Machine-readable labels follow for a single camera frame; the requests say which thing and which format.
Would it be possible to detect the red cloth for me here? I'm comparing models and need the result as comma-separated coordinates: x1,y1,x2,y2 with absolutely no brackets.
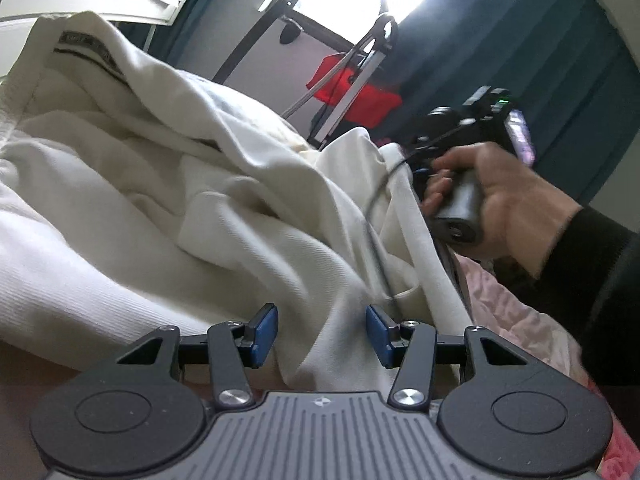
306,54,404,130

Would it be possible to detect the pale pink bed sheet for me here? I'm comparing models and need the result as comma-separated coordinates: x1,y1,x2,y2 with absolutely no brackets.
450,252,640,480

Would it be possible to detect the black curved stand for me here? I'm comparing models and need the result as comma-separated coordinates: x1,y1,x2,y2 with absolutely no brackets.
212,0,346,84

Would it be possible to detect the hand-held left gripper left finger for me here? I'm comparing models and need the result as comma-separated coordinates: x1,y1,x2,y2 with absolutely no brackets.
116,303,279,408

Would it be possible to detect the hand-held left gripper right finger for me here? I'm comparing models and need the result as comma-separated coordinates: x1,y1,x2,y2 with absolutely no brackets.
365,304,539,409

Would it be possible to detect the person's right hand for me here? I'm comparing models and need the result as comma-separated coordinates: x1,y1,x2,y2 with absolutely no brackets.
420,141,584,279

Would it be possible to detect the person's right forearm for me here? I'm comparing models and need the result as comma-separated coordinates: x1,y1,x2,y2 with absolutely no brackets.
537,204,640,387

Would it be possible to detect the teal curtain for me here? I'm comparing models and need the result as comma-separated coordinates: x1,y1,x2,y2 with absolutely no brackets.
385,0,640,207
167,0,293,67

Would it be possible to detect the white cotton garment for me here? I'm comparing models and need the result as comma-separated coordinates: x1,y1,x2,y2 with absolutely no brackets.
0,10,475,392

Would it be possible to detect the metal drying rack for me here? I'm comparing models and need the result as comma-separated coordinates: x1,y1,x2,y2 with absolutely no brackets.
281,12,399,150

